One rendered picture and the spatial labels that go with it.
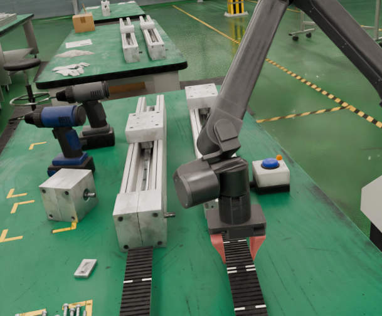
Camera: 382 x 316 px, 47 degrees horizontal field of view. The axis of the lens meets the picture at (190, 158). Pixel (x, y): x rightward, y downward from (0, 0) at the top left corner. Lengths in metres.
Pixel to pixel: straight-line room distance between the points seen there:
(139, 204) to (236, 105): 0.31
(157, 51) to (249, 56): 2.01
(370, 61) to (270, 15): 0.23
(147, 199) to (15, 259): 0.32
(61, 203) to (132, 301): 0.40
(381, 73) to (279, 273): 0.46
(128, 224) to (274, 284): 0.32
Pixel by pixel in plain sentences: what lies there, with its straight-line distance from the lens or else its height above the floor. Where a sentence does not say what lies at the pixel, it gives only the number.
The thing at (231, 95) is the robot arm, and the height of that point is 1.10.
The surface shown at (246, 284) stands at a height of 0.81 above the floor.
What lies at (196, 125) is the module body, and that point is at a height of 0.86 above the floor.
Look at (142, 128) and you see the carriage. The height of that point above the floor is 0.90.
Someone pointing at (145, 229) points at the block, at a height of 0.83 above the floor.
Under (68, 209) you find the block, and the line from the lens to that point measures 1.10.
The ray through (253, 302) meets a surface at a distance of 0.75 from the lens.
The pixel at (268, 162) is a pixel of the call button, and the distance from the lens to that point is 1.10.
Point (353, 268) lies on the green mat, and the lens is 0.89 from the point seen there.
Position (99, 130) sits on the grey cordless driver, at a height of 0.84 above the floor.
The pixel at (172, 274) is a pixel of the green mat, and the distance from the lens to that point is 0.88.
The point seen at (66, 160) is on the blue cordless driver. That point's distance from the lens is 1.31.
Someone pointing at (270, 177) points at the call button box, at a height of 0.83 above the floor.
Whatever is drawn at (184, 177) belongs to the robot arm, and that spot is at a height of 1.01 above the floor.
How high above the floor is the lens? 1.33
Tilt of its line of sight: 24 degrees down
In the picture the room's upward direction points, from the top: 7 degrees counter-clockwise
